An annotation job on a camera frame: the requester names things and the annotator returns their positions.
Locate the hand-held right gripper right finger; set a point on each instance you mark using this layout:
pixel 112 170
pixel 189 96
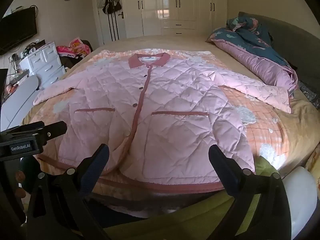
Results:
pixel 225 170

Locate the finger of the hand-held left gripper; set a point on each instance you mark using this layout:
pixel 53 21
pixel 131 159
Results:
pixel 56 130

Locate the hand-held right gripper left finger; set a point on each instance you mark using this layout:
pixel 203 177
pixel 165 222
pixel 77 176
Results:
pixel 97 165

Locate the pink quilted jacket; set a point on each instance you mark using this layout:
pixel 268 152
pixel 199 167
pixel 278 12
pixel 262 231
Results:
pixel 175 105

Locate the dark hanging shoulder bag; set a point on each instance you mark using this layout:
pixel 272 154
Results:
pixel 117 3

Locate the dark clothes on chair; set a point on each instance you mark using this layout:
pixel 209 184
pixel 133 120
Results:
pixel 70 61

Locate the dark green object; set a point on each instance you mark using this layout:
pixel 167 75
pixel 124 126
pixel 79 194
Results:
pixel 27 167

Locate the white rounded chair back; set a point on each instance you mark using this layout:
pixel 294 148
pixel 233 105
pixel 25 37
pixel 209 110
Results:
pixel 17 100

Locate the peach plaid cloud blanket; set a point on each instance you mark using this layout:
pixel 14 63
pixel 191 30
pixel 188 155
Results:
pixel 262 130

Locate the white chest of drawers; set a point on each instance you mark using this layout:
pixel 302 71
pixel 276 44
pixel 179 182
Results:
pixel 47 65

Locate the cluttered desk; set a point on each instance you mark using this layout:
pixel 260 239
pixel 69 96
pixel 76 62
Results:
pixel 15 75

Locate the person's yellow-green clothing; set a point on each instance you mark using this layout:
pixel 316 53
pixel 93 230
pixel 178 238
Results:
pixel 175 220

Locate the white rounded object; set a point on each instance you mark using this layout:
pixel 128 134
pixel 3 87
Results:
pixel 302 195

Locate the pink printed blanket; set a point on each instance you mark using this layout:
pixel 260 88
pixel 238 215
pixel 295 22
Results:
pixel 77 46

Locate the black box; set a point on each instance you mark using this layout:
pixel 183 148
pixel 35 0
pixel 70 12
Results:
pixel 38 45

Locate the black television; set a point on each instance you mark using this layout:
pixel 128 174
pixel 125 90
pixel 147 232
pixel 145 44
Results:
pixel 17 30

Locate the dark patterned cloth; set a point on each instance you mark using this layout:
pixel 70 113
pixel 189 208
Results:
pixel 310 92

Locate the white door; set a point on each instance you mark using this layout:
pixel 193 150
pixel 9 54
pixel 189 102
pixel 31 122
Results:
pixel 121 27

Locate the blue floral quilt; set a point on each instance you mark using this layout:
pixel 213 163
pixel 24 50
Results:
pixel 250 42

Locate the black striped hanging bag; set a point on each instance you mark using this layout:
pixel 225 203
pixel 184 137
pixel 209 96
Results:
pixel 108 6

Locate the grey hanging bag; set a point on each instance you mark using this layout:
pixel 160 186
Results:
pixel 100 2

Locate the bed with beige sheet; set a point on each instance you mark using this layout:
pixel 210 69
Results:
pixel 175 42

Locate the grey padded headboard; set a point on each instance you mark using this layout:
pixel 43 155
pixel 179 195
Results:
pixel 295 37

